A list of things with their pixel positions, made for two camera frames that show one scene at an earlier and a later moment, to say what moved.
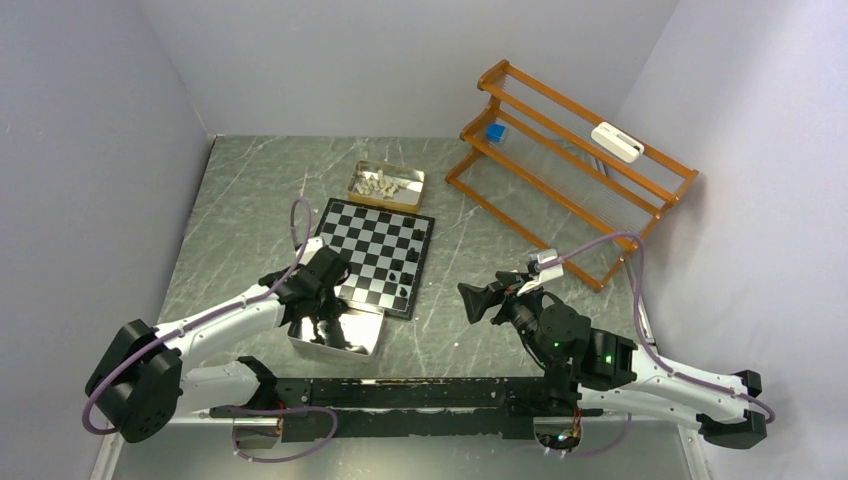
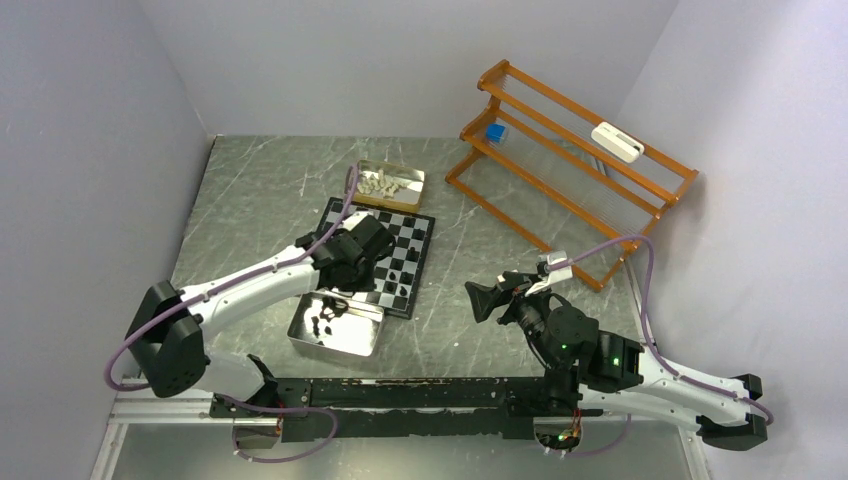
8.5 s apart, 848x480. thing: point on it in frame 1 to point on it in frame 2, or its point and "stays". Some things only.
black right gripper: (477, 299) stays
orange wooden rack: (565, 178) stays
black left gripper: (329, 303) to (364, 283)
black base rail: (414, 408) stays
